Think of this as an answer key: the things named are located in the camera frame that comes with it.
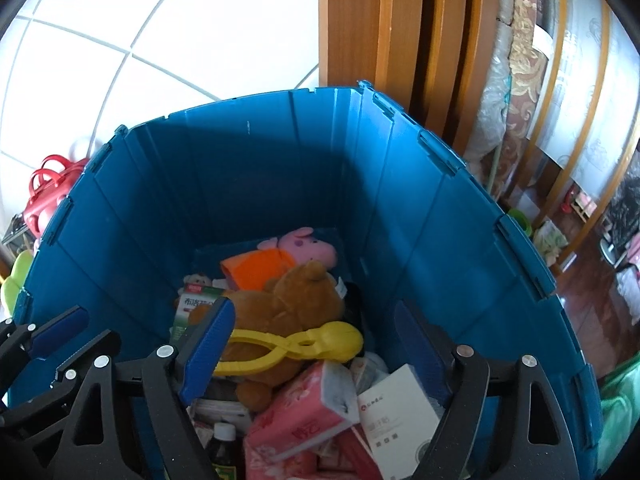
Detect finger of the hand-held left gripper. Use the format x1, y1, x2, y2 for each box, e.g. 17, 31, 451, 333
0, 305, 91, 361
0, 330, 122, 428

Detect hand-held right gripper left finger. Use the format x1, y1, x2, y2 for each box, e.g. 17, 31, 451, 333
59, 297, 236, 480

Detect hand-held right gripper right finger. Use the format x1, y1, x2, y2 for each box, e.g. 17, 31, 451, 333
392, 300, 583, 480

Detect yellow plastic snowball clip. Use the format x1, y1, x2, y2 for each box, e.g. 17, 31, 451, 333
212, 322, 365, 376

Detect blue plastic storage bin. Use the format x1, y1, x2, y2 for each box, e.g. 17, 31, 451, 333
9, 80, 601, 480

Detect green and white medicine box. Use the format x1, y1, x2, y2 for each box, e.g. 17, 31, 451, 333
170, 282, 228, 346

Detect white cardboard box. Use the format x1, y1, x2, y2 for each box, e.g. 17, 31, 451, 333
356, 362, 443, 480

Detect green plush toy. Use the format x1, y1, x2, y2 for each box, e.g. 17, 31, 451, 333
0, 252, 35, 313

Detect brown teddy bear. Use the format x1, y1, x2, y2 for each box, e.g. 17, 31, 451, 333
192, 260, 351, 411

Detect dark bottle with white cap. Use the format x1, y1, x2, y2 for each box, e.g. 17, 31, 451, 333
207, 422, 246, 480

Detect pink tissue pack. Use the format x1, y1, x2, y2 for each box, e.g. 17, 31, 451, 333
243, 360, 361, 480

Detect red cardboard box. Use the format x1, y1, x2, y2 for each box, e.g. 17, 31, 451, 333
320, 425, 386, 480

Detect red plastic carry case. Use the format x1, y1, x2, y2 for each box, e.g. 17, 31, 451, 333
22, 155, 91, 236

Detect pink pig plush orange dress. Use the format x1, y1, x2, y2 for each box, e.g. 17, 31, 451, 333
220, 226, 338, 293

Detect green plastic bowl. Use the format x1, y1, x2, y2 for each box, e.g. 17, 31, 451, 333
505, 207, 532, 236

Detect floral bag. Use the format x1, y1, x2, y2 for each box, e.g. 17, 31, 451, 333
532, 220, 571, 266

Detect green plastic bag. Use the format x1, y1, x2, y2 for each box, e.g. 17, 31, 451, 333
595, 355, 640, 471

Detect rolled patterned carpet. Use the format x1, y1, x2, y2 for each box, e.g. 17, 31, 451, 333
470, 0, 563, 201

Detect white panel sliding door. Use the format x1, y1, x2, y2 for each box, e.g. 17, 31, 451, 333
525, 0, 640, 271

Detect wooden door frame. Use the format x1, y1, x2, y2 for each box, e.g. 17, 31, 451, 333
318, 0, 501, 148

